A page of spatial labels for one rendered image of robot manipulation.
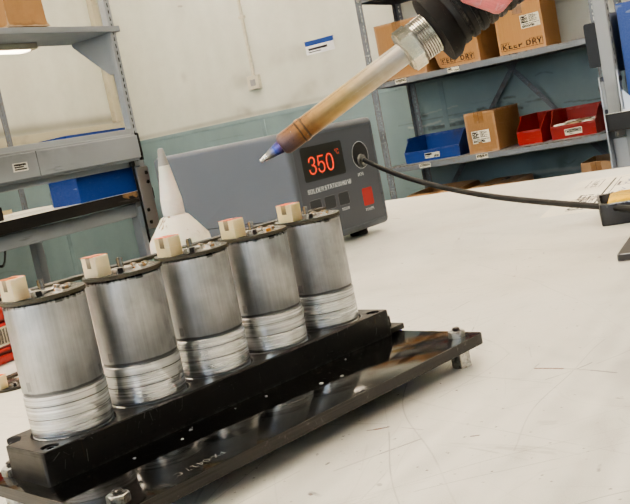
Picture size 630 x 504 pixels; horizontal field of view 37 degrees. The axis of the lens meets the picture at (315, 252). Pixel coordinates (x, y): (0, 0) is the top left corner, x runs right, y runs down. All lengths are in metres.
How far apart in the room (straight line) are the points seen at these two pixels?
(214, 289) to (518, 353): 0.12
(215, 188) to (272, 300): 0.44
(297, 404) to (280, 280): 0.05
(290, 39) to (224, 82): 0.57
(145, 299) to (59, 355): 0.03
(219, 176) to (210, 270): 0.45
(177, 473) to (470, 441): 0.08
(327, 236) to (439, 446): 0.11
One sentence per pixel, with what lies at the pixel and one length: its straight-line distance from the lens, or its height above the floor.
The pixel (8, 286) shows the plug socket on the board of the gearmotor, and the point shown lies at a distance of 0.28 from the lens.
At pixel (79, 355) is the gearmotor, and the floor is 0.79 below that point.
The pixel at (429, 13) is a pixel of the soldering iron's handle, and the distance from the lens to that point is 0.32.
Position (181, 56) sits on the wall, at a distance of 6.27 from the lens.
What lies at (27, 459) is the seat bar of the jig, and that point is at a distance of 0.29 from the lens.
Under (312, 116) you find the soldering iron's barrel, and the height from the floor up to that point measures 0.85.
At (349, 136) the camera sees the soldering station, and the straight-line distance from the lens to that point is 0.77.
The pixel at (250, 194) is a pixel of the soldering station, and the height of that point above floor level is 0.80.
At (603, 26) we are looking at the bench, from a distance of 2.28.
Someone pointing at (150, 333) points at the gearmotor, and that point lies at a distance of 0.30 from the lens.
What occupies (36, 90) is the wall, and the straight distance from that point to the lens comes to 6.18.
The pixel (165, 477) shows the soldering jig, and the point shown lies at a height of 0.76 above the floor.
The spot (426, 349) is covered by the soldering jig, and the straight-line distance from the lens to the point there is 0.33.
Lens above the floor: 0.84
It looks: 7 degrees down
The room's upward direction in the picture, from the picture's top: 11 degrees counter-clockwise
